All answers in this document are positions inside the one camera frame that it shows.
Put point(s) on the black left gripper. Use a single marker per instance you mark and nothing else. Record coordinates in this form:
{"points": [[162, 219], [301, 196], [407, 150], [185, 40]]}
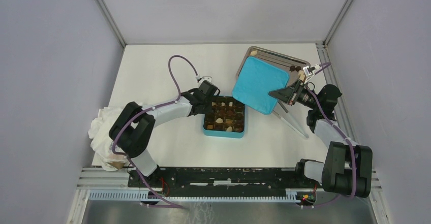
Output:
{"points": [[208, 109]]}

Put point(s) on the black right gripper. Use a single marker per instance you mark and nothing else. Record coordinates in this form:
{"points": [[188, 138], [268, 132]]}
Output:
{"points": [[285, 94]]}

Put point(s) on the teal box lid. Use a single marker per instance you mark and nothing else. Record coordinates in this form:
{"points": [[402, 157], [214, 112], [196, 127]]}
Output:
{"points": [[255, 80]]}

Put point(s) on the teal chocolate box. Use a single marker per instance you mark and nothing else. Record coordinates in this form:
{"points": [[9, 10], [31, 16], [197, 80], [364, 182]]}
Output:
{"points": [[227, 119]]}

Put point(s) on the steel serving tongs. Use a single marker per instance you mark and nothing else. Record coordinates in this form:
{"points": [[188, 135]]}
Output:
{"points": [[281, 112]]}

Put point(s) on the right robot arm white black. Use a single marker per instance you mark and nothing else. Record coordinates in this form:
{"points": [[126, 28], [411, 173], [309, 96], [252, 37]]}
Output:
{"points": [[347, 169]]}

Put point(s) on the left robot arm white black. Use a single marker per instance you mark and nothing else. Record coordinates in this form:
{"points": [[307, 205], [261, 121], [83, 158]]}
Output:
{"points": [[132, 130]]}

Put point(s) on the steel tray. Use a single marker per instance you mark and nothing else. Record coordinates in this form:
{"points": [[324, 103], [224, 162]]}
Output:
{"points": [[291, 65]]}

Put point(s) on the white cloth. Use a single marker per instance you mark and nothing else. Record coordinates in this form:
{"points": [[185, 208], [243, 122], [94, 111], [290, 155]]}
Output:
{"points": [[101, 143]]}

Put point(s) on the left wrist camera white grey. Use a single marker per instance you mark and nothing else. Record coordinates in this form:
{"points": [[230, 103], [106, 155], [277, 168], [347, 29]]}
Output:
{"points": [[201, 79]]}

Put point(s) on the wrist camera white grey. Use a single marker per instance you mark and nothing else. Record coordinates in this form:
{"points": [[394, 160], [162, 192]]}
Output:
{"points": [[310, 71], [201, 79]]}

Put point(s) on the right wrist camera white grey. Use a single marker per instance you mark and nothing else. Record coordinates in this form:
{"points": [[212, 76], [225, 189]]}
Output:
{"points": [[310, 71]]}

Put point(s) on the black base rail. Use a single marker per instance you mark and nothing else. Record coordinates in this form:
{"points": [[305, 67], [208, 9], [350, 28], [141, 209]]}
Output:
{"points": [[224, 182]]}

